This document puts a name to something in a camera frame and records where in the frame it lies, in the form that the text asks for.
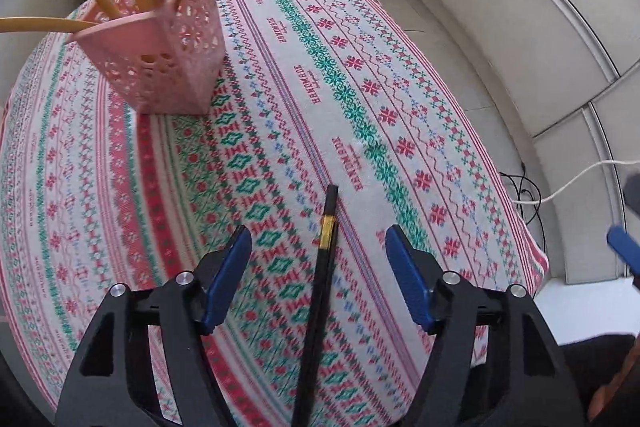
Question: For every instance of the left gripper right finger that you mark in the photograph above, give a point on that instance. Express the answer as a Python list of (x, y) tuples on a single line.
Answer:
[(416, 273)]

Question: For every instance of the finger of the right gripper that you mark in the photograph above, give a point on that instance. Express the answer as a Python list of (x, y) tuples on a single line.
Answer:
[(625, 247)]

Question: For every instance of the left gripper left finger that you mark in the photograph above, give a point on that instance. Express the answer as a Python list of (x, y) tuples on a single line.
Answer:
[(220, 274)]

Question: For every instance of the black chopstick gold band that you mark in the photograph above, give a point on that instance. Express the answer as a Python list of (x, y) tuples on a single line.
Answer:
[(319, 310)]

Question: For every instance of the pink perforated utensil basket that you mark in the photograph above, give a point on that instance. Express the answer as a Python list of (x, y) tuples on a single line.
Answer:
[(165, 61)]

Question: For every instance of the patterned red green tablecloth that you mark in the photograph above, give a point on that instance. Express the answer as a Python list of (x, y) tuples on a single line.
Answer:
[(311, 93)]

